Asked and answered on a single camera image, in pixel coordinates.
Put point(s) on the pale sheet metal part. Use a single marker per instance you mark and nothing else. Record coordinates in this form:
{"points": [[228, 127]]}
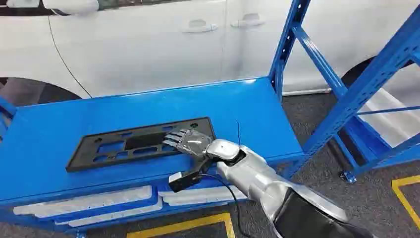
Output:
{"points": [[390, 124], [88, 202], [197, 196]]}

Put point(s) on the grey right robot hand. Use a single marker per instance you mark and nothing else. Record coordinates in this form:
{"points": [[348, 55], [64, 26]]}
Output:
{"points": [[192, 143]]}

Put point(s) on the blue steel shelf rack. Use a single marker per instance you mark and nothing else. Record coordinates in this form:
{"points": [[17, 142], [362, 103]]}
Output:
{"points": [[203, 98]]}

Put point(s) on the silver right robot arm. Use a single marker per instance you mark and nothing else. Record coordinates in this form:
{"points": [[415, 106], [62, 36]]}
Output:
{"points": [[259, 177]]}

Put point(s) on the black plastic mounting plate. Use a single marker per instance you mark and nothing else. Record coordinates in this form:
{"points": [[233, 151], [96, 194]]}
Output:
{"points": [[144, 142]]}

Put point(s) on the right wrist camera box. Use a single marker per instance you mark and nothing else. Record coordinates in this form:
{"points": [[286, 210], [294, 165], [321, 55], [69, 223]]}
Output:
{"points": [[183, 180]]}

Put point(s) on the white car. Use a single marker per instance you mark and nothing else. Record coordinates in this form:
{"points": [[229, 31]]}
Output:
{"points": [[141, 49]]}

